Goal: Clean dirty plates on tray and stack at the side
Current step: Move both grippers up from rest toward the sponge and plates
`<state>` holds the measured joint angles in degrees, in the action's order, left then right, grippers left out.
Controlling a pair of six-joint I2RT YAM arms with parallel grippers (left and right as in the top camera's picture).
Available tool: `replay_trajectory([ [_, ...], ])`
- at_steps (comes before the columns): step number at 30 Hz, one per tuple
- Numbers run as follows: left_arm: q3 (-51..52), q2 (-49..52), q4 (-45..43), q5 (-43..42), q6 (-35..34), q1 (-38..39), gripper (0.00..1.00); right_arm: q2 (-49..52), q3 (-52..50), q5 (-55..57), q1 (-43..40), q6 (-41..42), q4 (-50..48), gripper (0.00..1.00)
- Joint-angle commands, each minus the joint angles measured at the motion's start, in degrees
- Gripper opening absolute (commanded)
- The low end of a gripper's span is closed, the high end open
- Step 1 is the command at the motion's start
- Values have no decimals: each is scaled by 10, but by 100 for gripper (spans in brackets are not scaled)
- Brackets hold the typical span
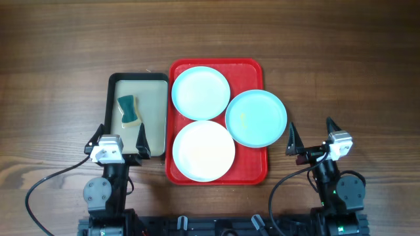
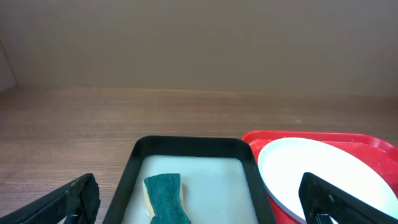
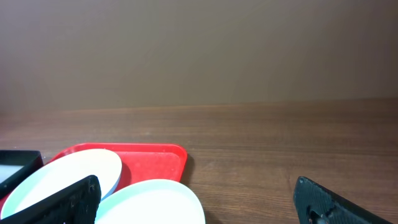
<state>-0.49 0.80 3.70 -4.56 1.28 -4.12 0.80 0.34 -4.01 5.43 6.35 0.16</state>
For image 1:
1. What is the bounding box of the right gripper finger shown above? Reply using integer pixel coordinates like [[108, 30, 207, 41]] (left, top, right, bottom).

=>
[[285, 122, 304, 155], [326, 117, 341, 134]]

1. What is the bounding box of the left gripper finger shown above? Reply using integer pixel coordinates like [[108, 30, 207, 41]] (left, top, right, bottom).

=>
[[87, 124, 104, 147], [136, 123, 151, 157]]

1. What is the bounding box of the green and yellow sponge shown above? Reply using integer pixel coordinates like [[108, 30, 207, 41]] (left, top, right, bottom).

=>
[[117, 95, 142, 128]]

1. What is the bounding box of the pale green plate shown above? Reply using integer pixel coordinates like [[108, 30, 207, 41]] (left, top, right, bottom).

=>
[[225, 89, 287, 148]]

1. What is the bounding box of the light blue plate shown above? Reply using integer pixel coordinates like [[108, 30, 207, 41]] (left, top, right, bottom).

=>
[[171, 66, 231, 121]]

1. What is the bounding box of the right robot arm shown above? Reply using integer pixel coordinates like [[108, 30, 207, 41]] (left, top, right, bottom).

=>
[[285, 117, 370, 236]]

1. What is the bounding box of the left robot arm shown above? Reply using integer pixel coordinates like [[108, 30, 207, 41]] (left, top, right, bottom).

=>
[[77, 123, 151, 236]]

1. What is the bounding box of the black tray with soapy water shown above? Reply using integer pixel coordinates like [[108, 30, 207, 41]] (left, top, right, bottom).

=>
[[104, 73, 169, 157]]

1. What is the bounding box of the red plastic tray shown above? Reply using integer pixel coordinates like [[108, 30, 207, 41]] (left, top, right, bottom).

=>
[[165, 58, 268, 186]]

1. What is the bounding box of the white plate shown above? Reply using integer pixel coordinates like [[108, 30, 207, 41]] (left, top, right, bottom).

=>
[[172, 121, 236, 182]]

